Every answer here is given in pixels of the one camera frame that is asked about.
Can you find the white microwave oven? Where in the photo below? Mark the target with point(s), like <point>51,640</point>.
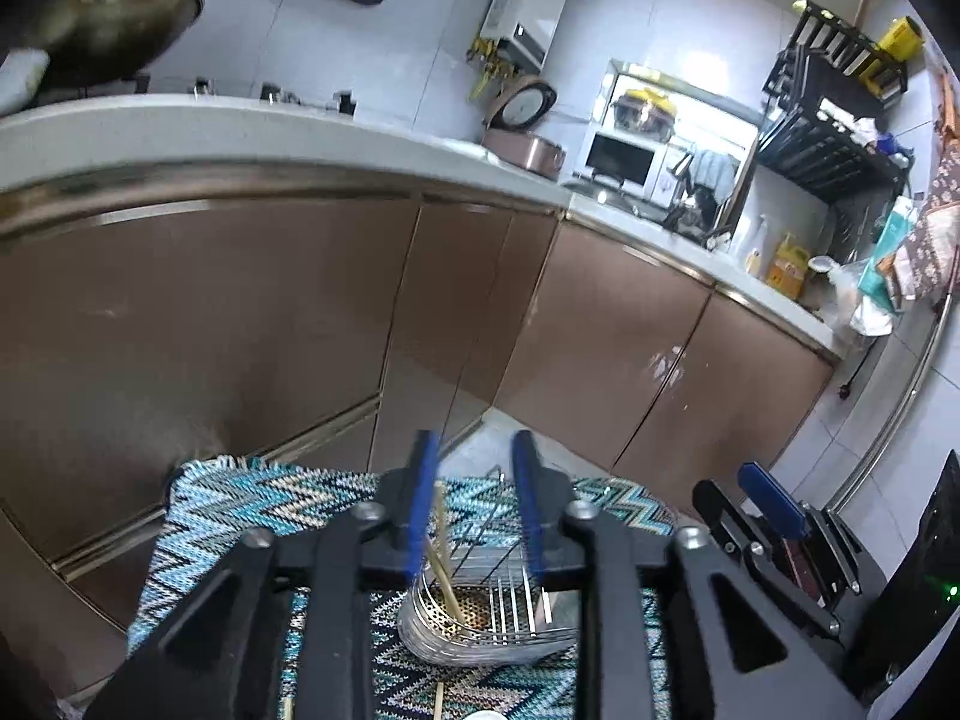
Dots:
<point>636,165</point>

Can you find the brass wok with handle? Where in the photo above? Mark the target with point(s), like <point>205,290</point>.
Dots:
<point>94,42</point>

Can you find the grey hanging towel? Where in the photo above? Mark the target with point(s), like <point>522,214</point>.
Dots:
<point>716,172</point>

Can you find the yellow roll on rack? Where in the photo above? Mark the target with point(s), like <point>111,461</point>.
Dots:
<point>900,44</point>

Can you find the floral apron hanging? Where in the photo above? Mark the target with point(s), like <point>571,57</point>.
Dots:
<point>924,264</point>

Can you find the steel pot yellow lid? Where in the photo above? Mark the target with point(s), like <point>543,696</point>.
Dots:
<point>645,112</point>

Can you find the white water heater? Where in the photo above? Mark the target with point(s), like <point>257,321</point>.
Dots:
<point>522,30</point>

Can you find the wire utensil holder basket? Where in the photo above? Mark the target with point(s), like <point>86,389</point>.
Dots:
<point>510,619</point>

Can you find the zigzag patterned table cloth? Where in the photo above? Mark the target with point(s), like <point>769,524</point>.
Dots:
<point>210,502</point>

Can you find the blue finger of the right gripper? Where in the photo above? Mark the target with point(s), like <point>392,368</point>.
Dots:
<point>782,512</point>

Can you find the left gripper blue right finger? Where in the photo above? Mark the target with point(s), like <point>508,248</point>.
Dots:
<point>730,652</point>

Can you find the yellow detergent bottle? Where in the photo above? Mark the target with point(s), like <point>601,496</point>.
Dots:
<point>788,268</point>

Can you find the steel pan lid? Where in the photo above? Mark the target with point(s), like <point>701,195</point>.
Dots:
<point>612,197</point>

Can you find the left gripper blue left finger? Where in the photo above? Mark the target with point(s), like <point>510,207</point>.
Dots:
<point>219,653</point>

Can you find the black wall dish rack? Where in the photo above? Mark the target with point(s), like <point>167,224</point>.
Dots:
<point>827,89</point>

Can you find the pink rice cooker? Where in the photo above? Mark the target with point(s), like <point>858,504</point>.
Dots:
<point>509,127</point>

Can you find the white bowl on counter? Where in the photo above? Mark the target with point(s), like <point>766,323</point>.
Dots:
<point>21,74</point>

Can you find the gas stove top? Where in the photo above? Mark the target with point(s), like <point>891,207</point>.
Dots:
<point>341,103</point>

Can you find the clear spray bottle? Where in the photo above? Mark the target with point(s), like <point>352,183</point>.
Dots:
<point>753,252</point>

